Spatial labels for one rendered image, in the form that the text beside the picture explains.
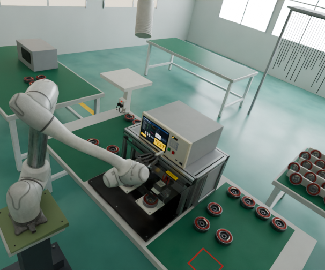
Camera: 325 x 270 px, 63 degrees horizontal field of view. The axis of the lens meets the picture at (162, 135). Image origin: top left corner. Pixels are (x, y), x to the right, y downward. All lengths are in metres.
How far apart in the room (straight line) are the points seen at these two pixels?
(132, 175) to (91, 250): 1.40
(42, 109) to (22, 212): 0.66
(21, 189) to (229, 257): 1.31
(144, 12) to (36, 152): 1.63
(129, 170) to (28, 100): 0.55
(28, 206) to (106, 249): 1.11
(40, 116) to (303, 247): 1.87
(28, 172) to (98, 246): 1.14
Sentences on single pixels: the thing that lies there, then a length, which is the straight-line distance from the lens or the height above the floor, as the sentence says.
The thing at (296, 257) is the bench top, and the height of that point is 0.75.
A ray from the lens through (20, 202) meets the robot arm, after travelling 1.69.
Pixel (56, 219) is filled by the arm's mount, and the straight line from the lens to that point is 1.84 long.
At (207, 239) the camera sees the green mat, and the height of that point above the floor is 0.75.
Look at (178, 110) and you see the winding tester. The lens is 1.96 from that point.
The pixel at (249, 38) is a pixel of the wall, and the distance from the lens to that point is 8.30.
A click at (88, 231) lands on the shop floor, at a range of 2.73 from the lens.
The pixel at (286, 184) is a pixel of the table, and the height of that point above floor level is 0.75.
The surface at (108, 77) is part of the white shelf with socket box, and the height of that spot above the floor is 1.21.
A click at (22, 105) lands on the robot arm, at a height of 1.59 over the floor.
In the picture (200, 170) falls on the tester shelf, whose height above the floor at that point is 1.11.
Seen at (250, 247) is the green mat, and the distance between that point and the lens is 2.00.
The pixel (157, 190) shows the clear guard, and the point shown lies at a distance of 1.64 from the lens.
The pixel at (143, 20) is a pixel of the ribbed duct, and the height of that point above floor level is 1.70.
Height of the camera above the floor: 2.23
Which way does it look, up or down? 34 degrees down
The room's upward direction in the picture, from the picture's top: 12 degrees clockwise
